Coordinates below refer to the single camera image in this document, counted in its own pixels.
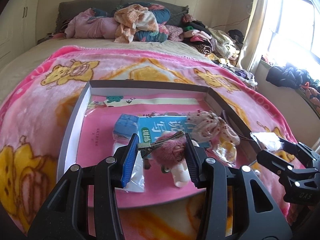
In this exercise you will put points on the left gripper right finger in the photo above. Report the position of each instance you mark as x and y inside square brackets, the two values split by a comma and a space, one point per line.
[195, 156]

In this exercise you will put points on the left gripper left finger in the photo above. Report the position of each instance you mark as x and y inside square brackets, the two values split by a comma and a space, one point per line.
[128, 158]

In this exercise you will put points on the cream claw hair clip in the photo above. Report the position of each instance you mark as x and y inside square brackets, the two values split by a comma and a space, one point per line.
[179, 171]

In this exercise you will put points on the blue square box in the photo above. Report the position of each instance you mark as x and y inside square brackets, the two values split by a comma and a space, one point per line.
[125, 127]

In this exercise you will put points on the pink fuzzy pompom clip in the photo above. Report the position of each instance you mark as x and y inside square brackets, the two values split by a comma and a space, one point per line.
[167, 151]

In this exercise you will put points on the yellow rings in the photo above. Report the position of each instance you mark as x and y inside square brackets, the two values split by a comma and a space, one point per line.
[226, 149]

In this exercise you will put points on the sheer dotted bow hair clip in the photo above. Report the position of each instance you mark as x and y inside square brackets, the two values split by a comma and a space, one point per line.
[207, 126]

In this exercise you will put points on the earrings card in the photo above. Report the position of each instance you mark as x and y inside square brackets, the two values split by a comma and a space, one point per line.
[136, 183]

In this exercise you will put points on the white card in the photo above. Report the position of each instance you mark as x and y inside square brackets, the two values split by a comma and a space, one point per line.
[267, 141]

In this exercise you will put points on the shallow dark cardboard box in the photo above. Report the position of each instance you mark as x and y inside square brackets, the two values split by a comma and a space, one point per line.
[246, 151]

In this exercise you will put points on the pink cartoon fleece blanket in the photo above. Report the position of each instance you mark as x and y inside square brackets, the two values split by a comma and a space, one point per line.
[35, 114]

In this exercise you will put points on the black jacket on windowsill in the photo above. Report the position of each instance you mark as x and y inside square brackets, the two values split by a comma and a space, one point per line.
[288, 76]

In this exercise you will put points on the pile of clothes on bed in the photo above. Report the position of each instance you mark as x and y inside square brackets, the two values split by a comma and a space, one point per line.
[212, 42]

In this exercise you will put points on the cream curtain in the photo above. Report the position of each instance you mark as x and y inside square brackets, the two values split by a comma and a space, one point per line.
[248, 58]

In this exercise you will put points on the mauve fuzzy pillow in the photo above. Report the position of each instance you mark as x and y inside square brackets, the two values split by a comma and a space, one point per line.
[175, 33]

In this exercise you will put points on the orange floral cloth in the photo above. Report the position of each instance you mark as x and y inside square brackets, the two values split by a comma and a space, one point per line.
[132, 19]

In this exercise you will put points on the pink pillow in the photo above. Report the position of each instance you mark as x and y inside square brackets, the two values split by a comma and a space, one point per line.
[92, 26]

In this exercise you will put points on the dark blue floral quilt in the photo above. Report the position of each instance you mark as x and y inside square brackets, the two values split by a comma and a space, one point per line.
[162, 15]

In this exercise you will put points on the dark grey headboard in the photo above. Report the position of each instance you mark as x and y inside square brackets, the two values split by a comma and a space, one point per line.
[68, 10]

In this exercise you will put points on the cream built-in wardrobe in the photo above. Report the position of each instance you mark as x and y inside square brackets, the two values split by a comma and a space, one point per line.
[18, 29]

